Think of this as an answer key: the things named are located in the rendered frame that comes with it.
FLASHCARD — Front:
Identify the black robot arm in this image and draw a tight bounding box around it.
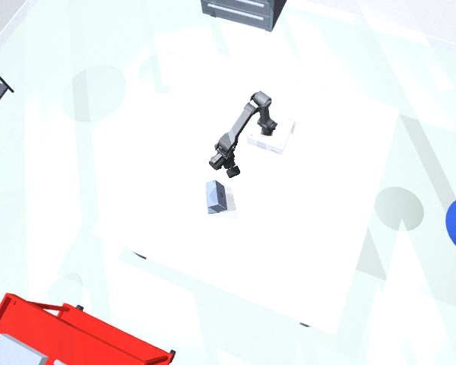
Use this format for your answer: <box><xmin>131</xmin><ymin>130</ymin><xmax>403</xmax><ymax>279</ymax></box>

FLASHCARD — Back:
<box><xmin>208</xmin><ymin>90</ymin><xmax>278</xmax><ymax>170</ymax></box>

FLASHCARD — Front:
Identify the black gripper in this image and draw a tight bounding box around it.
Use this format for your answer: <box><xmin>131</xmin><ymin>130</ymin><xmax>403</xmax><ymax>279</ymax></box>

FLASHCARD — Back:
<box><xmin>223</xmin><ymin>154</ymin><xmax>240</xmax><ymax>178</ymax></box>

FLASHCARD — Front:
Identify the blue-grey sloped panel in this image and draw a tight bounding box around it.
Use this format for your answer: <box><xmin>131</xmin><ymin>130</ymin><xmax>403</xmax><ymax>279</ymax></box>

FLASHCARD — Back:
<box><xmin>205</xmin><ymin>180</ymin><xmax>227</xmax><ymax>214</ymax></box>

